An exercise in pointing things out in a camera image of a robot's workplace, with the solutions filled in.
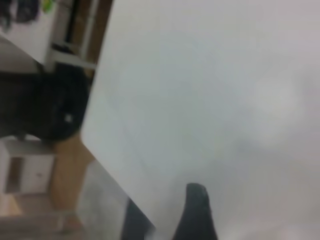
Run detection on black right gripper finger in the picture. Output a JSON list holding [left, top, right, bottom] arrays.
[[172, 182, 219, 240]]

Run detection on white drawer cabinet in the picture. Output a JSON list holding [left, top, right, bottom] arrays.
[[0, 139, 55, 196]]

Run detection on black office chair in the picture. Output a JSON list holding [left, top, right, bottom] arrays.
[[0, 62, 91, 143]]

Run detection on white side desk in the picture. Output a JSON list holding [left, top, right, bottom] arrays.
[[0, 9, 60, 75]]

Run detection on small green object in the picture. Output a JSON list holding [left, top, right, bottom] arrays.
[[42, 0, 55, 12]]

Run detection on dark clutter pile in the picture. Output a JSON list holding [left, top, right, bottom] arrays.
[[0, 0, 40, 28]]

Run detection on white metal shelf frame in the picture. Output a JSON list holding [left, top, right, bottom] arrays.
[[49, 0, 100, 70]]

